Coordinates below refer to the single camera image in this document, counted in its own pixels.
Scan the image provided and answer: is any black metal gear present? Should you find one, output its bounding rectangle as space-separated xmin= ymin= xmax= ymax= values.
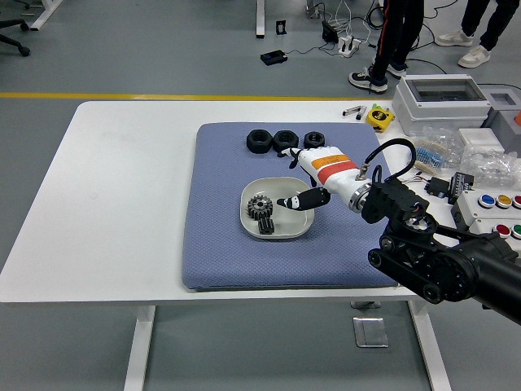
xmin=245 ymin=194 xmax=276 ymax=237

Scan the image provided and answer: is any large black hex nut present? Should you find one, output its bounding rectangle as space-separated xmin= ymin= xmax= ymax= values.
xmin=246 ymin=129 xmax=273 ymax=155
xmin=272 ymin=130 xmax=300 ymax=155

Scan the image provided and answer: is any white background desk foot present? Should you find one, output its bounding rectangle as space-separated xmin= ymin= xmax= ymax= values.
xmin=30 ymin=0 xmax=64 ymax=32

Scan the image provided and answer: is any grey box with coloured buttons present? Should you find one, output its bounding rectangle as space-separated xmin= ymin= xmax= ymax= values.
xmin=450 ymin=190 xmax=521 ymax=245

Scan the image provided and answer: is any black power adapter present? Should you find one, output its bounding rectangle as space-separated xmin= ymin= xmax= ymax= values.
xmin=321 ymin=20 xmax=339 ymax=43

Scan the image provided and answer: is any small white box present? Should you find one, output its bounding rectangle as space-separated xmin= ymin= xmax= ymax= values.
xmin=458 ymin=127 xmax=502 ymax=154

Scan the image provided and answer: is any flat black device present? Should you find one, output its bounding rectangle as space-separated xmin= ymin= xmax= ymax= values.
xmin=260 ymin=50 xmax=289 ymax=67

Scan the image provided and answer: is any person in black shoes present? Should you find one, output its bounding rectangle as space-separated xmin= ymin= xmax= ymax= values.
xmin=348 ymin=0 xmax=427 ymax=94

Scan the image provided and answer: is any white power strip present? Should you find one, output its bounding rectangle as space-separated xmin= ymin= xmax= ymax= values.
xmin=338 ymin=35 xmax=361 ymax=58

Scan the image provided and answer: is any clear crumpled plastic bag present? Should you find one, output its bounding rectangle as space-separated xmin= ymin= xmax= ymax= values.
xmin=459 ymin=144 xmax=520 ymax=188

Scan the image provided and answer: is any beige resistor tape strip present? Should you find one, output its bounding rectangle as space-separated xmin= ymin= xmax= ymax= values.
xmin=413 ymin=160 xmax=441 ymax=177

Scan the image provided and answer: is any metal floor plate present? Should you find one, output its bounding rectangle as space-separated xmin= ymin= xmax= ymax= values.
xmin=352 ymin=316 xmax=389 ymax=349

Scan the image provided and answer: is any white table leg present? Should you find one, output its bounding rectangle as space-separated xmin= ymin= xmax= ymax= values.
xmin=408 ymin=301 xmax=453 ymax=391
xmin=123 ymin=305 xmax=157 ymax=391

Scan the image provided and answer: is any white square dish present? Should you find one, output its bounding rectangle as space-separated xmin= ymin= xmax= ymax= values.
xmin=239 ymin=176 xmax=315 ymax=240

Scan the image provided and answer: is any grey enclosure with clear lid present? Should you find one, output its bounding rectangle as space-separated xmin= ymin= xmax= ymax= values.
xmin=392 ymin=74 xmax=491 ymax=137

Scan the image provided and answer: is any blue-grey quilted mat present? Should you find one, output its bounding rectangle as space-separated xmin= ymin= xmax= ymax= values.
xmin=181 ymin=121 xmax=401 ymax=291

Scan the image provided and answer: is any person in white shoes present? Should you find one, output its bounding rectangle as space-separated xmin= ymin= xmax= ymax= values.
xmin=434 ymin=0 xmax=521 ymax=69

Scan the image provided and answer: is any white background desk leg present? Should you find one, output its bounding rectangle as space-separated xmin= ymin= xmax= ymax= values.
xmin=255 ymin=0 xmax=268 ymax=40

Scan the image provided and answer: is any small black circuit module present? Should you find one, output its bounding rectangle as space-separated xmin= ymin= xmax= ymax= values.
xmin=449 ymin=171 xmax=475 ymax=204

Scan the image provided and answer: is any small black hex nut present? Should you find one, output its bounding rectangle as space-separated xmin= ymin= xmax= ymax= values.
xmin=304 ymin=130 xmax=326 ymax=151

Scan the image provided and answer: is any black servo motor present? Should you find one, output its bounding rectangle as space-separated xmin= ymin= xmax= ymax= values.
xmin=424 ymin=177 xmax=451 ymax=199

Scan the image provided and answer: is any yellow tape measure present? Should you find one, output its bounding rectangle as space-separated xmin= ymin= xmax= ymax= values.
xmin=365 ymin=106 xmax=396 ymax=133

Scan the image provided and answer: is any grey box with orange part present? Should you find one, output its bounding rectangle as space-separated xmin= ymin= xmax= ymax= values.
xmin=486 ymin=88 xmax=521 ymax=154

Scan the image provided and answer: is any black office chair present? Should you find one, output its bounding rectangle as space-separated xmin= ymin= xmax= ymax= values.
xmin=0 ymin=0 xmax=32 ymax=58

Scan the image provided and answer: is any blue resistor strip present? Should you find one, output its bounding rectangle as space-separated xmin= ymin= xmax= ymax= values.
xmin=414 ymin=146 xmax=445 ymax=168

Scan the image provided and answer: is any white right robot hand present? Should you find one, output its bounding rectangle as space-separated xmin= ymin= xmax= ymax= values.
xmin=276 ymin=145 xmax=370 ymax=212

